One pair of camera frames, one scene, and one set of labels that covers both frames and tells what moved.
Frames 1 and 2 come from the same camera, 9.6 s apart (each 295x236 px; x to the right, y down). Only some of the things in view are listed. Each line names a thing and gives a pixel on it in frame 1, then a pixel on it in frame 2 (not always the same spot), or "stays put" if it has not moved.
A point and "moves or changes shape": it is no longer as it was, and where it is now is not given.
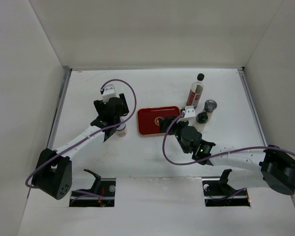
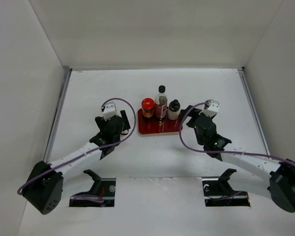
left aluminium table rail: x=67 y=71 stays put
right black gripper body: x=180 y=125 → x=194 y=113
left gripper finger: x=124 y=103 → x=125 y=119
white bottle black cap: x=201 y=119 moves or changes shape
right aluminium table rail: x=242 y=74 stays put
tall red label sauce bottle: x=195 y=92 → x=161 y=103
